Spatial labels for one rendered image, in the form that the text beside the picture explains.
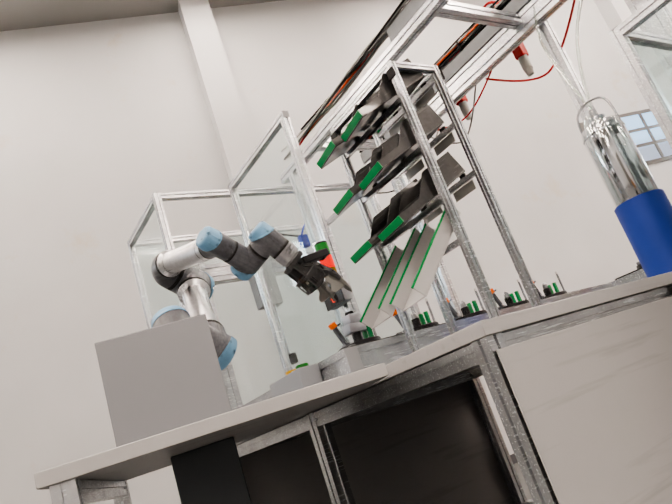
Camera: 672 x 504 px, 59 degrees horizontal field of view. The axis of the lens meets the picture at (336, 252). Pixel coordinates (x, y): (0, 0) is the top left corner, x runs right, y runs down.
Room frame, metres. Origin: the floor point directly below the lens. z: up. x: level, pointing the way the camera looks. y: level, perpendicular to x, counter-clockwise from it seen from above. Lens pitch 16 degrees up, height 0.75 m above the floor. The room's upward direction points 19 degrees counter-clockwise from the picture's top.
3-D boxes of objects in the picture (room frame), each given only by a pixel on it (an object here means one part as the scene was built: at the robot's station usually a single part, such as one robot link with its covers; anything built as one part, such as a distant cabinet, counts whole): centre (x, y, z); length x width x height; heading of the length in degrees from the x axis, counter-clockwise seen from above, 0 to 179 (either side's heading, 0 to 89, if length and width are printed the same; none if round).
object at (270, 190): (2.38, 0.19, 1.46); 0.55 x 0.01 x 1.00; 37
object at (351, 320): (1.91, 0.02, 1.06); 0.08 x 0.04 x 0.07; 127
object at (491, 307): (1.69, -0.29, 1.26); 0.36 x 0.21 x 0.80; 37
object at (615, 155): (1.90, -0.97, 1.32); 0.14 x 0.14 x 0.38
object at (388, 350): (2.19, -0.36, 0.91); 1.24 x 0.33 x 0.10; 127
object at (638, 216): (1.90, -0.97, 1.00); 0.16 x 0.16 x 0.27
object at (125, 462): (1.62, 0.45, 0.84); 0.90 x 0.70 x 0.03; 18
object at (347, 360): (2.03, 0.31, 0.91); 0.89 x 0.06 x 0.11; 37
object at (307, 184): (2.15, 0.02, 1.46); 0.03 x 0.03 x 1.00; 37
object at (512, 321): (2.17, -0.33, 0.85); 1.50 x 1.41 x 0.03; 37
